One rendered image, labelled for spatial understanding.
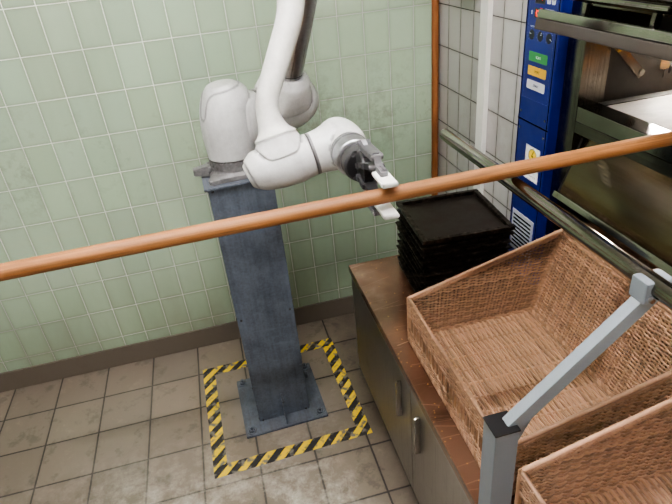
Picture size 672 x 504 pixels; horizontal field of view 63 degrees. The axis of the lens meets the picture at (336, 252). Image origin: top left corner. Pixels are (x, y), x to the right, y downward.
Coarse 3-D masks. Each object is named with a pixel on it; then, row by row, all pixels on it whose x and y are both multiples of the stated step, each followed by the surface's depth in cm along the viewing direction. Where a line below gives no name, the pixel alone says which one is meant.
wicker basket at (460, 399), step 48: (576, 240) 149; (432, 288) 153; (528, 288) 161; (624, 288) 132; (432, 336) 138; (480, 336) 158; (528, 336) 156; (576, 336) 147; (624, 336) 132; (480, 384) 142; (528, 384) 140; (576, 384) 139; (624, 384) 131; (480, 432) 117; (528, 432) 128; (576, 432) 110
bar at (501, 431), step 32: (480, 160) 120; (576, 224) 92; (608, 256) 84; (640, 288) 78; (608, 320) 81; (576, 352) 82; (544, 384) 83; (512, 416) 85; (512, 448) 86; (480, 480) 94; (512, 480) 90
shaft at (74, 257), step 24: (624, 144) 111; (648, 144) 112; (480, 168) 107; (504, 168) 107; (528, 168) 108; (552, 168) 109; (360, 192) 103; (384, 192) 103; (408, 192) 104; (432, 192) 105; (240, 216) 99; (264, 216) 99; (288, 216) 100; (312, 216) 101; (120, 240) 96; (144, 240) 96; (168, 240) 96; (192, 240) 97; (0, 264) 92; (24, 264) 92; (48, 264) 93; (72, 264) 94
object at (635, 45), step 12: (540, 24) 127; (552, 24) 122; (564, 24) 119; (576, 36) 115; (588, 36) 112; (600, 36) 109; (612, 36) 106; (624, 36) 103; (624, 48) 103; (636, 48) 100; (648, 48) 98; (660, 48) 95
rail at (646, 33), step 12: (540, 12) 126; (552, 12) 122; (564, 12) 119; (576, 24) 115; (588, 24) 112; (600, 24) 108; (612, 24) 105; (624, 24) 103; (636, 36) 100; (648, 36) 97; (660, 36) 95
